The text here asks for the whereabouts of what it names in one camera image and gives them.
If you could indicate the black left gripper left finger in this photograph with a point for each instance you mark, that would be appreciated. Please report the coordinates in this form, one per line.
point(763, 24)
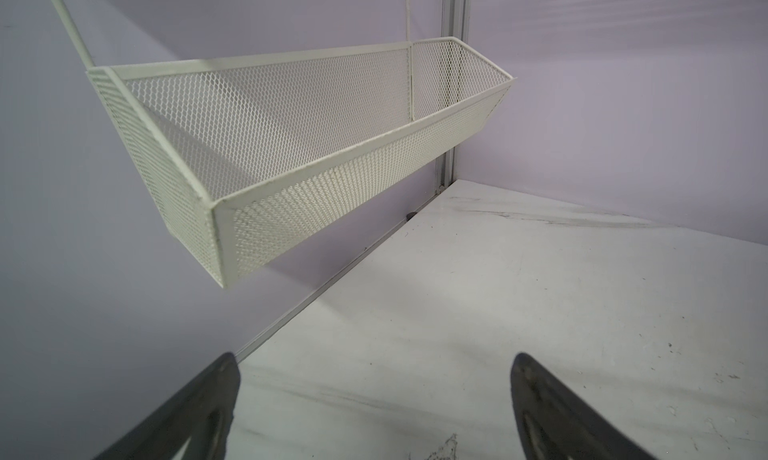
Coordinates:
point(194, 423)

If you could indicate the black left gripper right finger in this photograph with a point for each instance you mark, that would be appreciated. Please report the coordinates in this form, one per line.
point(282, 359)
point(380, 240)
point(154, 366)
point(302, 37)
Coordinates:
point(555, 423)

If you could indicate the white mesh wall shelf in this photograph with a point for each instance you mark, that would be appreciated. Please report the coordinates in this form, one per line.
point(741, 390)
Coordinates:
point(246, 157)

